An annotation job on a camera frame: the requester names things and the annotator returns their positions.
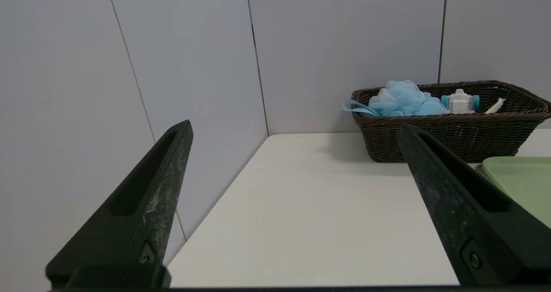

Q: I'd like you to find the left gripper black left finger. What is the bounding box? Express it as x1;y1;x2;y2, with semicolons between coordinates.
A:
45;119;194;288

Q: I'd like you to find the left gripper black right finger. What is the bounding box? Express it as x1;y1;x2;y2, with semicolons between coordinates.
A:
396;123;551;287

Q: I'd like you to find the white peeler grey handle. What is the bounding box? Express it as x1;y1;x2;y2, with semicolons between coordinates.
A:
484;97;507;115

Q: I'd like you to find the yellow duck toy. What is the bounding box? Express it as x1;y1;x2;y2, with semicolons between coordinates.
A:
440;89;481;115

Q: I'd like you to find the blue mesh bath sponge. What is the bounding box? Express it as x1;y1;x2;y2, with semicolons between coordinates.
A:
342;80;449;117

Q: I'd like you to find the dark brown wicker basket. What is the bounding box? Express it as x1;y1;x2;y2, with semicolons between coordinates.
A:
350;81;551;163

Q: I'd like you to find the green plastic tray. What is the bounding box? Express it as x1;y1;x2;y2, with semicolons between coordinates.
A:
482;156;551;229

